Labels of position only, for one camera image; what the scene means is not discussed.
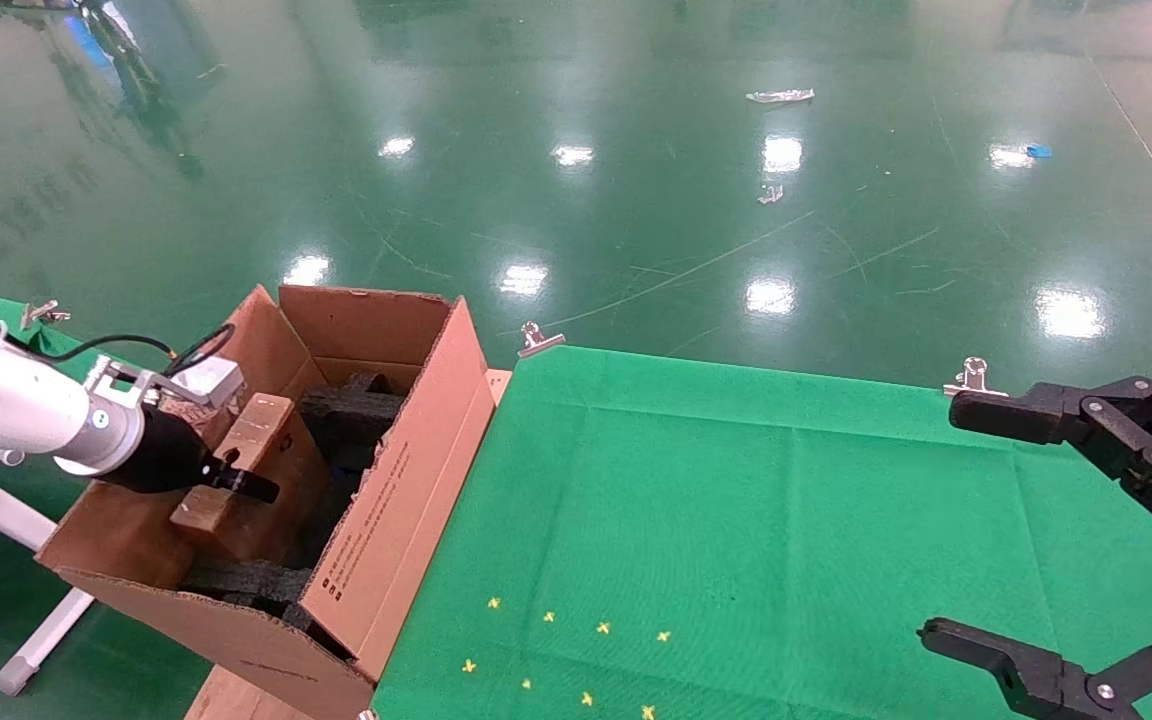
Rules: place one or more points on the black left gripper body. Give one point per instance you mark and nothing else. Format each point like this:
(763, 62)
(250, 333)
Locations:
(161, 460)

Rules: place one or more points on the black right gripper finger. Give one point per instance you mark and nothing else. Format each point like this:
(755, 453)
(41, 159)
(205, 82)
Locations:
(1026, 670)
(1006, 412)

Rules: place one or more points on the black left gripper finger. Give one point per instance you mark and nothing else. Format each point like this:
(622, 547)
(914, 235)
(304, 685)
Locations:
(230, 459)
(246, 485)

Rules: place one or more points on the small brown cardboard box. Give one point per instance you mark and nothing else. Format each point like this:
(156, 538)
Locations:
(266, 440)

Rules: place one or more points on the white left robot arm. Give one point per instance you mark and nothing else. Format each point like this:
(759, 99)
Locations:
(6, 400)

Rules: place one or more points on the large open cardboard carton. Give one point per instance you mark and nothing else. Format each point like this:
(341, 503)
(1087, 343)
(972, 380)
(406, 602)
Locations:
(406, 500)

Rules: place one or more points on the silver binder clip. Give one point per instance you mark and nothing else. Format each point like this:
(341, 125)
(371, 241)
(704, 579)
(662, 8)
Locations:
(972, 378)
(41, 313)
(536, 342)

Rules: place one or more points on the green cloth on neighbouring table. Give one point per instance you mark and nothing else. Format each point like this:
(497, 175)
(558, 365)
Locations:
(21, 340)

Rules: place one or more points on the white metal stand tube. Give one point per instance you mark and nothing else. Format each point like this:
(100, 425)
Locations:
(41, 640)

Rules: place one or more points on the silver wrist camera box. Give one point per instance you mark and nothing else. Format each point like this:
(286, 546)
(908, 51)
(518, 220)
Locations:
(208, 380)

